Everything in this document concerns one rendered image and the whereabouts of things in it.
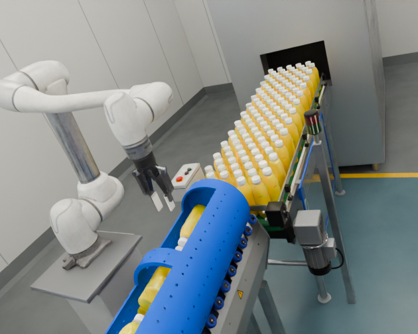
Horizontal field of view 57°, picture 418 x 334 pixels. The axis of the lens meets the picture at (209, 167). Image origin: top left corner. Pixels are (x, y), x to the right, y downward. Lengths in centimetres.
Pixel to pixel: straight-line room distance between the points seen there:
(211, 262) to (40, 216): 320
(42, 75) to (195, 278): 98
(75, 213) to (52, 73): 59
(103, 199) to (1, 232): 239
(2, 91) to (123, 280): 96
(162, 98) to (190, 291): 63
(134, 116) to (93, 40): 384
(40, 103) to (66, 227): 57
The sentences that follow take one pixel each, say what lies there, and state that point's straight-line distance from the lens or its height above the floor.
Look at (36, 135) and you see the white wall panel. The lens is 432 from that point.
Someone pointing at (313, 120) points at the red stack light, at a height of 123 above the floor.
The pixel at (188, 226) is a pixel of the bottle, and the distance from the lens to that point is 151.
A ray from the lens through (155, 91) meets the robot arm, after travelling 132.
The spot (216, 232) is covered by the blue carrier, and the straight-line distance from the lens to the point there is 137.
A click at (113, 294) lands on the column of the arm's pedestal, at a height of 86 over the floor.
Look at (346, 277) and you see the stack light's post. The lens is 240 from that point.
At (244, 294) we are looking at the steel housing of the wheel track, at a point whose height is 86.
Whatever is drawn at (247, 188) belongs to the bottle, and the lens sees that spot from 175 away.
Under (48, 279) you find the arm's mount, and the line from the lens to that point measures 191.
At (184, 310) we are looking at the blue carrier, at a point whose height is 116.
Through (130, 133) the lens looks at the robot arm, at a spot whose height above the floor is 161.
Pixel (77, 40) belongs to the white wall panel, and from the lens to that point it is 486.
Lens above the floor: 199
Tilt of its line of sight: 27 degrees down
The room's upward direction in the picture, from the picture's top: 21 degrees counter-clockwise
